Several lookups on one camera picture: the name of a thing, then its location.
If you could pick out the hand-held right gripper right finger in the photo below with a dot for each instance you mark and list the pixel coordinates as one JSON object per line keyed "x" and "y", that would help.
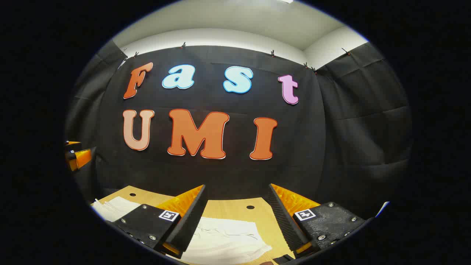
{"x": 285, "y": 221}

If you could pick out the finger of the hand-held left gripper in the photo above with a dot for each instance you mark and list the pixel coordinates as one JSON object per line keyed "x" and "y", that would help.
{"x": 81, "y": 158}
{"x": 73, "y": 144}

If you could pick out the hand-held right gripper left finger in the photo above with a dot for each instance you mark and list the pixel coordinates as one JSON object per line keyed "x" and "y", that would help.
{"x": 191, "y": 221}

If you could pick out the white jeans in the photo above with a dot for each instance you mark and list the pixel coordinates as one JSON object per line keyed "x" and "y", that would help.
{"x": 228, "y": 239}

